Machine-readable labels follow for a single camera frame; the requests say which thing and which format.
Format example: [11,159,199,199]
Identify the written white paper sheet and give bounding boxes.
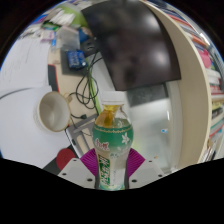
[0,36,51,98]

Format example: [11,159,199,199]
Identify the frosted glass wall board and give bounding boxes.
[128,81,183,168]

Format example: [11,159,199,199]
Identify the white paper cup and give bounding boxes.
[34,91,74,133]

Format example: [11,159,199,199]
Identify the grey metal laptop stand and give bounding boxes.
[64,114,99,158]

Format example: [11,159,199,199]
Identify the black computer monitor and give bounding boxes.
[80,0,183,92]

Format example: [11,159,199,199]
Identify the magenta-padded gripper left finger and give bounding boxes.
[57,148,99,190]

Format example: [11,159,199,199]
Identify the blank white paper sheet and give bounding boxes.
[0,85,76,169]

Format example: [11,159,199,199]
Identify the clear plastic box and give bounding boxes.
[58,26,81,51]

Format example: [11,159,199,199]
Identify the dark grey rectangular panel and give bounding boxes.
[126,83,168,108]

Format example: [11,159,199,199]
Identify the tangled black cables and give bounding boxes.
[74,53,103,121]

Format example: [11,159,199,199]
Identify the blue electronics box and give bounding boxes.
[65,49,88,70]

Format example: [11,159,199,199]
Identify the green-labelled plastic drink bottle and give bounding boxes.
[92,91,134,192]

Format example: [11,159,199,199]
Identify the flat round red coaster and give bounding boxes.
[55,147,78,170]

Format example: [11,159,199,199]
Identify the beige wall shelf with books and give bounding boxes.
[143,0,224,171]

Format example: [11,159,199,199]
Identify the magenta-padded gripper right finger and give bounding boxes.
[126,148,166,189]

